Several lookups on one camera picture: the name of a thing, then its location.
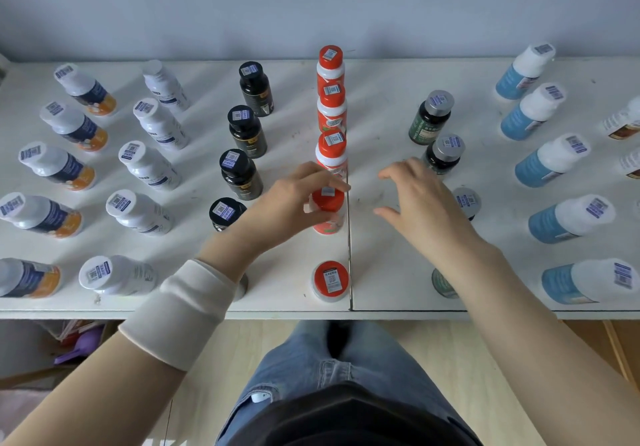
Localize person's left hand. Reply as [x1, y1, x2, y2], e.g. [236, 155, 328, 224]
[227, 162, 351, 261]

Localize person's right hand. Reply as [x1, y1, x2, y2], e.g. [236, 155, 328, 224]
[373, 156, 499, 269]

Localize silver cap green bottle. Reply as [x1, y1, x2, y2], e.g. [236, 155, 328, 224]
[407, 90, 455, 146]
[452, 186, 483, 221]
[431, 268, 459, 300]
[422, 133, 467, 176]

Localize white metal shelf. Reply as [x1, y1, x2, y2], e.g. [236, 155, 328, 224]
[0, 52, 640, 321]

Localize white cap blue bottle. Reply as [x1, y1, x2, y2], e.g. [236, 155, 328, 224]
[495, 42, 557, 101]
[514, 133, 592, 189]
[499, 82, 567, 141]
[541, 258, 640, 305]
[527, 194, 617, 245]

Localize white bottle brown label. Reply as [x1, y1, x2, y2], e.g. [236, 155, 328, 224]
[619, 148, 640, 180]
[599, 98, 640, 140]

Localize white cap navy orange bottle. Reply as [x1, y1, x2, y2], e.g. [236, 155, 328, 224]
[17, 140, 97, 192]
[53, 62, 119, 117]
[0, 192, 83, 239]
[0, 258, 63, 299]
[39, 100, 109, 153]

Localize person's left forearm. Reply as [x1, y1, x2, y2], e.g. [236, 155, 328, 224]
[0, 230, 261, 446]

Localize row of red-capped orange bottles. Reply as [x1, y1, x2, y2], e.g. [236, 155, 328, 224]
[0, 58, 353, 314]

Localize person's blue jeans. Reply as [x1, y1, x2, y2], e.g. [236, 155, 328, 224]
[215, 320, 483, 446]

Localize person's black shirt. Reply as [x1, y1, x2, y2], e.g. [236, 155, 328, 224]
[219, 383, 483, 446]

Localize white knit wristband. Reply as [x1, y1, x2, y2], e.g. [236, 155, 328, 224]
[118, 259, 239, 373]

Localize purple bag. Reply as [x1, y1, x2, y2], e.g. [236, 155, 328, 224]
[53, 328, 106, 365]

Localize brown cardboard box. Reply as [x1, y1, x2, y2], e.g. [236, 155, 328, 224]
[0, 319, 121, 391]

